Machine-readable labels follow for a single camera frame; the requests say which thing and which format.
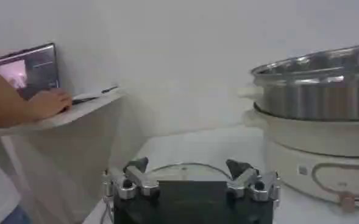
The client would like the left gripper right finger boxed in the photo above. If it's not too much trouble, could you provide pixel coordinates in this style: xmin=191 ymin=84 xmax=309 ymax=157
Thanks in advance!
xmin=226 ymin=158 xmax=282 ymax=202

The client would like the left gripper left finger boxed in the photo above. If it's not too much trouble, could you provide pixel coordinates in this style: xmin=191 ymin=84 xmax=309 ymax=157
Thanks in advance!
xmin=102 ymin=156 xmax=161 ymax=200

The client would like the person's hand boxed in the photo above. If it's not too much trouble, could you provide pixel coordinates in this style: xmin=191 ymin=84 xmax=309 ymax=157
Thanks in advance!
xmin=29 ymin=88 xmax=73 ymax=121

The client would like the glass steamer lid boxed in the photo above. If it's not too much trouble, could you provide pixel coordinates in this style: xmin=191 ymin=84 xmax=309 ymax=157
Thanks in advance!
xmin=144 ymin=162 xmax=233 ymax=183

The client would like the cream electric cooker base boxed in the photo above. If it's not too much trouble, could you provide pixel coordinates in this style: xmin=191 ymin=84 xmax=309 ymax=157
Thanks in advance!
xmin=243 ymin=108 xmax=359 ymax=214

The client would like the white desk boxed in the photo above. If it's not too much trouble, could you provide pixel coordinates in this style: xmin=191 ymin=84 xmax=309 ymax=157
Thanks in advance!
xmin=0 ymin=87 xmax=145 ymax=224

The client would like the white notebook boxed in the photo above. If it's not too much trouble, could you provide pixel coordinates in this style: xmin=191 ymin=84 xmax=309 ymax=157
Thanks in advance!
xmin=71 ymin=86 xmax=119 ymax=106

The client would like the steel steamer pot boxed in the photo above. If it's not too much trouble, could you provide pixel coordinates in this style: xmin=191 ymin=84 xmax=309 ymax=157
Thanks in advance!
xmin=238 ymin=42 xmax=359 ymax=122

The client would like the open laptop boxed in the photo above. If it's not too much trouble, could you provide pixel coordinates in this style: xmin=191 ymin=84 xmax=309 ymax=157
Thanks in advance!
xmin=0 ymin=42 xmax=60 ymax=100

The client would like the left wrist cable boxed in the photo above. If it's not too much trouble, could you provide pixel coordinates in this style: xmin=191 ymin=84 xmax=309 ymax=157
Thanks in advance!
xmin=99 ymin=196 xmax=115 ymax=224

